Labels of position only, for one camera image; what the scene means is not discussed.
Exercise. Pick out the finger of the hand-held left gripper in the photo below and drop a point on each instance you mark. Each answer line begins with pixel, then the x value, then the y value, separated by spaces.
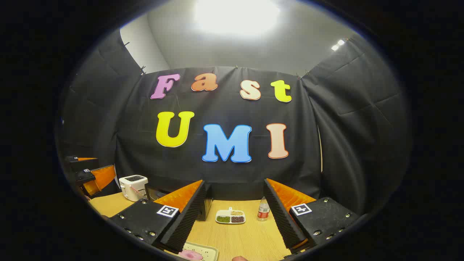
pixel 81 165
pixel 85 177

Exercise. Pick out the white divided dish of beans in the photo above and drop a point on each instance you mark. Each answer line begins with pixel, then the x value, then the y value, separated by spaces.
pixel 230 216

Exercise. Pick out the clear water bottle red label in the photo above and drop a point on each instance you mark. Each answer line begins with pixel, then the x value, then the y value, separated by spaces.
pixel 263 212

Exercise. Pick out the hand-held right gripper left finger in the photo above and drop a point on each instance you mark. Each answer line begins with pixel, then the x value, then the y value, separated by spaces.
pixel 190 217

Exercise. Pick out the large ceiling light panel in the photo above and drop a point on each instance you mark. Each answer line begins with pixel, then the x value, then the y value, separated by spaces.
pixel 235 16

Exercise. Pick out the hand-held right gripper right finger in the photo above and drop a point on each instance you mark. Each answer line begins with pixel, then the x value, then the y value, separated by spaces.
pixel 281 217

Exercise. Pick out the black backdrop cloth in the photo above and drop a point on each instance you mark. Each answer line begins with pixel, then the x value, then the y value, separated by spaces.
pixel 224 174

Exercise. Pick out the black electric oven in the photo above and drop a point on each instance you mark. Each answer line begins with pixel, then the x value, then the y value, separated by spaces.
pixel 207 208

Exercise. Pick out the small ceiling spotlight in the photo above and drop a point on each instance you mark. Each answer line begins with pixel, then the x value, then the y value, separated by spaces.
pixel 338 44

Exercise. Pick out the white toaster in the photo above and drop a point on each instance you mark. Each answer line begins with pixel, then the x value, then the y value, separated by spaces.
pixel 132 186

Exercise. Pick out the pink ham slice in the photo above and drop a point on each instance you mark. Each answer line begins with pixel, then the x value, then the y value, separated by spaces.
pixel 190 255

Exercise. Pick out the white square plate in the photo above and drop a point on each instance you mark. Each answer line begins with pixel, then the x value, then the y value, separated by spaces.
pixel 208 252

